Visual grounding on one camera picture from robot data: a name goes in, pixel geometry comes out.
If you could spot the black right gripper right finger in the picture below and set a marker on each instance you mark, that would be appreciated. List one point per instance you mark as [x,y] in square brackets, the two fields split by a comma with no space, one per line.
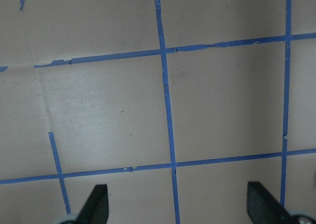
[263,208]

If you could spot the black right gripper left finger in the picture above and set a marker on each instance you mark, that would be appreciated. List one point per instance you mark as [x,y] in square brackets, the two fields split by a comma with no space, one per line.
[96,208]

